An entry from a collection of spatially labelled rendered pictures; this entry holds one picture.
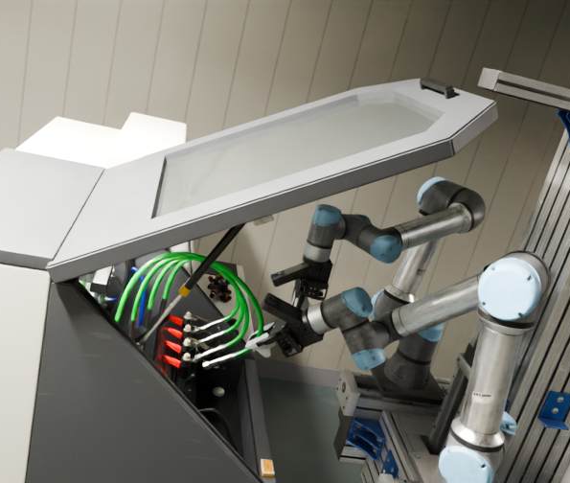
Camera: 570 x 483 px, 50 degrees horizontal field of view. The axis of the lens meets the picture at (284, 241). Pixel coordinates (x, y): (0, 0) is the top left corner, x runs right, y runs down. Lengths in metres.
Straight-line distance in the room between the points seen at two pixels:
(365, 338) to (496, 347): 0.31
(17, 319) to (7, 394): 0.18
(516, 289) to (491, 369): 0.19
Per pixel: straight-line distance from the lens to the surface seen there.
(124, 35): 3.23
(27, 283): 1.26
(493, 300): 1.30
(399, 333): 1.58
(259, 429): 1.79
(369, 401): 2.03
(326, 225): 1.67
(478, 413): 1.42
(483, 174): 3.64
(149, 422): 1.39
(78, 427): 1.42
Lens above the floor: 2.00
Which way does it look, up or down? 19 degrees down
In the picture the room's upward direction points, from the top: 14 degrees clockwise
